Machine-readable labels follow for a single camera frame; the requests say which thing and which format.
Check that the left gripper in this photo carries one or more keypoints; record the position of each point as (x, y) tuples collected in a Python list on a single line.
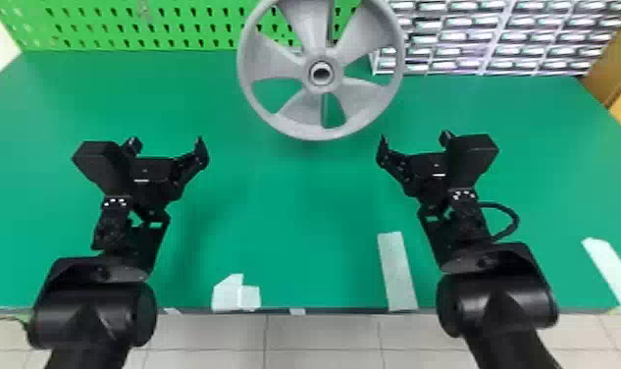
[(155, 180)]

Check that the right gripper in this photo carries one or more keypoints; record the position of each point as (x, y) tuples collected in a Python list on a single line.
[(428, 178)]

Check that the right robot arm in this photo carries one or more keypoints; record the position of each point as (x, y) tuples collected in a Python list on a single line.
[(495, 304)]

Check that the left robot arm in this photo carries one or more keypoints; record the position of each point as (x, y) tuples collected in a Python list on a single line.
[(96, 309)]

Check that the grey wheel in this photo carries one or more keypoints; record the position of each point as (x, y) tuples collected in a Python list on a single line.
[(269, 59)]

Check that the white drawer cabinet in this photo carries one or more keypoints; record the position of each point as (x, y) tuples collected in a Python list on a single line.
[(562, 36), (444, 36)]

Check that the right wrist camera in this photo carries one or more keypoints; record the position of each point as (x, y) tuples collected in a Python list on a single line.
[(469, 157)]

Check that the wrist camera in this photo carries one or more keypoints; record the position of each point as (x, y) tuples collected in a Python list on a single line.
[(469, 157), (101, 162)]

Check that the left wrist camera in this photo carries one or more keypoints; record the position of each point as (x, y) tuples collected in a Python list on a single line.
[(101, 162)]

